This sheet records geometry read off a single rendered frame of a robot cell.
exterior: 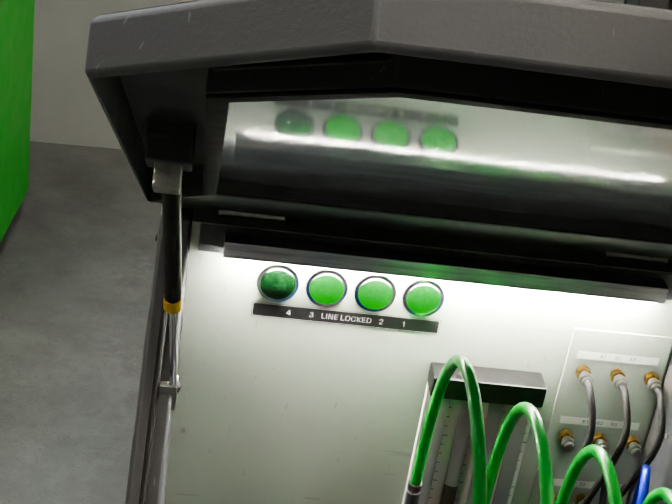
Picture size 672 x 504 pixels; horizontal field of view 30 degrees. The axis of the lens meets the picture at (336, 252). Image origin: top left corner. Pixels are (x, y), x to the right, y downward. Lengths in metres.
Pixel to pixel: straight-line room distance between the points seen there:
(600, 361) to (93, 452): 2.12
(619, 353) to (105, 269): 2.99
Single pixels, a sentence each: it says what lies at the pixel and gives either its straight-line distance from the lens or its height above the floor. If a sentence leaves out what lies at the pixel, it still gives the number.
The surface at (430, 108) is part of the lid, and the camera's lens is 0.79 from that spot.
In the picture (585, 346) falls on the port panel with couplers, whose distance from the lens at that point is 1.62.
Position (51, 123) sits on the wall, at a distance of 5.36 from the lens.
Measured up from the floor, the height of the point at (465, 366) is 1.42.
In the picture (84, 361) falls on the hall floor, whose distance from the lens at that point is 3.90.
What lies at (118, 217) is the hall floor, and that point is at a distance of 4.78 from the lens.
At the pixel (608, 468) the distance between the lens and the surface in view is 1.38.
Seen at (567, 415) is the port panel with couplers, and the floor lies 1.23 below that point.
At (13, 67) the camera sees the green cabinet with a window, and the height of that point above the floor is 0.66.
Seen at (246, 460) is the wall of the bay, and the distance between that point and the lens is 1.67.
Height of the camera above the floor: 2.10
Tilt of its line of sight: 27 degrees down
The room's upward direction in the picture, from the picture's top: 9 degrees clockwise
